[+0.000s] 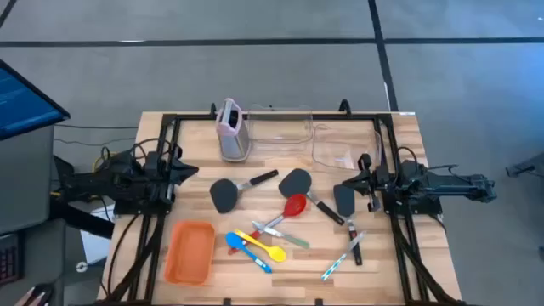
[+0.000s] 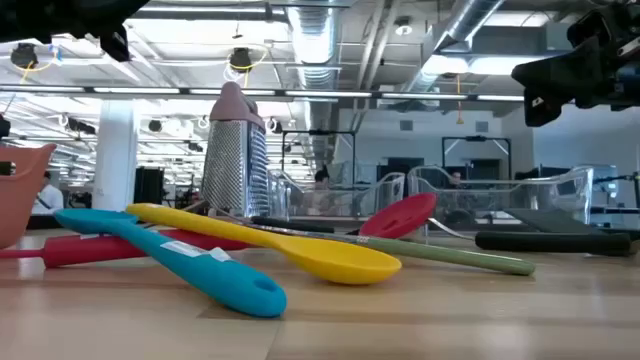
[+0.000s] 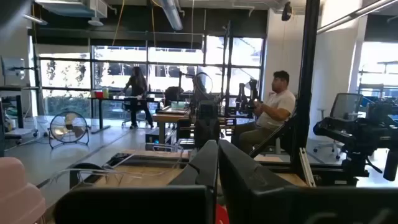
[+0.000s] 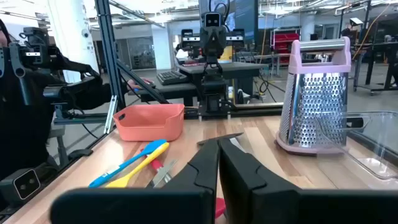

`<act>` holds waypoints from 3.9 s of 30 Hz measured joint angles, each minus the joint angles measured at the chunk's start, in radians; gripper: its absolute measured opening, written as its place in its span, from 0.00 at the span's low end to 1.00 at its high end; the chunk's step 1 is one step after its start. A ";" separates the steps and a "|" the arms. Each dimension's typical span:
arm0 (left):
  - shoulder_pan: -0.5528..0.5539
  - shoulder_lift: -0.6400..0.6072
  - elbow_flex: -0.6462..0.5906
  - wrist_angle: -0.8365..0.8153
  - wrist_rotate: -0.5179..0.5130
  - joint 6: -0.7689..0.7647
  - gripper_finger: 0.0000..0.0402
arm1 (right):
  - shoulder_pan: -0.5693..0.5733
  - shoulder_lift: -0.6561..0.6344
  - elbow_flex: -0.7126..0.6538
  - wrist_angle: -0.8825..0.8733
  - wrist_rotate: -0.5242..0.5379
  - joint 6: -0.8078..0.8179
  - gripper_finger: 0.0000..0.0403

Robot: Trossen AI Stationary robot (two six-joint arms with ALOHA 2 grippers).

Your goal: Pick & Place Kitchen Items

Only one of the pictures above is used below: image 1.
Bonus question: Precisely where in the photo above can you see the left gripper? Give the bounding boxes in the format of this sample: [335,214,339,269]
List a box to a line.
[146,146,200,201]

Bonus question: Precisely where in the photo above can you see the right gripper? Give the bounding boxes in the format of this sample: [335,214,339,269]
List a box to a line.
[342,153,392,213]

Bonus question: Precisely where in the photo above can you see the black rectangular-head spatula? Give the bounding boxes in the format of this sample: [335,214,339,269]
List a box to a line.
[332,184,364,267]

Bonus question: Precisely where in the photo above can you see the black oval-head spatula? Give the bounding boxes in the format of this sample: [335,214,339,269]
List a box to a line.
[209,168,281,215]

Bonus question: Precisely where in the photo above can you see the pink-topped metal box grater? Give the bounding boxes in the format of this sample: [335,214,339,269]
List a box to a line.
[215,97,252,163]

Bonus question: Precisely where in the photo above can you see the black round-head spatula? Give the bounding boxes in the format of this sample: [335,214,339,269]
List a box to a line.
[278,167,346,227]

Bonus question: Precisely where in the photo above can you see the red slotted spoon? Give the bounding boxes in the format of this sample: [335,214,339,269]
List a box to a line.
[227,193,308,256]

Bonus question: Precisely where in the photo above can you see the blue silicone spoon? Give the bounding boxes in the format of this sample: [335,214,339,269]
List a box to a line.
[224,231,273,275]

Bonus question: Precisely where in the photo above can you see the yellow silicone spoon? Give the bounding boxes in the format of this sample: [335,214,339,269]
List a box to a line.
[234,229,287,264]

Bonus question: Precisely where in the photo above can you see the clear plastic container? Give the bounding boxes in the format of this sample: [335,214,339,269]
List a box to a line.
[247,104,315,154]
[311,122,383,171]

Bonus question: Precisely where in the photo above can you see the orange plastic tray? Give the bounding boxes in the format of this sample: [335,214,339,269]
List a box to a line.
[163,219,217,286]

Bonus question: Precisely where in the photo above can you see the black desk leg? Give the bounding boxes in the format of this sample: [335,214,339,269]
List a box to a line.
[48,198,116,240]

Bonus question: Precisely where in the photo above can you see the white paper sheet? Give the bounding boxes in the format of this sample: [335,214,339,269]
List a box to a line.
[80,206,116,264]

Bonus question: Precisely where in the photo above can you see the black stand foot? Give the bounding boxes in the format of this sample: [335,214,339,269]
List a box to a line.
[505,152,544,179]

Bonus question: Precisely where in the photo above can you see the computer monitor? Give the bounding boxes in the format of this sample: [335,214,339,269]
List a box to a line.
[0,58,71,141]

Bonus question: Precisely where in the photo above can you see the black computer mouse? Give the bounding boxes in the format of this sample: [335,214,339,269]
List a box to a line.
[25,282,55,306]

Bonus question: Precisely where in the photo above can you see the black keyboard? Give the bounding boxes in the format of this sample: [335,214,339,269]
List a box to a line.
[0,232,25,286]

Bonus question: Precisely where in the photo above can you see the person's hand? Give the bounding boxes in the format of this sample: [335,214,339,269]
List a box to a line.
[14,286,48,306]

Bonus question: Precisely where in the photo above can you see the yellow cable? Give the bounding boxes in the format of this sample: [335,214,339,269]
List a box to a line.
[49,156,107,201]

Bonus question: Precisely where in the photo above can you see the black floor cable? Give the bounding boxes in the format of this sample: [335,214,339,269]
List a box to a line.
[53,123,139,130]
[53,136,137,148]

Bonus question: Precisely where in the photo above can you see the black metal table frame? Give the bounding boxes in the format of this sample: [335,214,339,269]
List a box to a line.
[97,110,464,306]

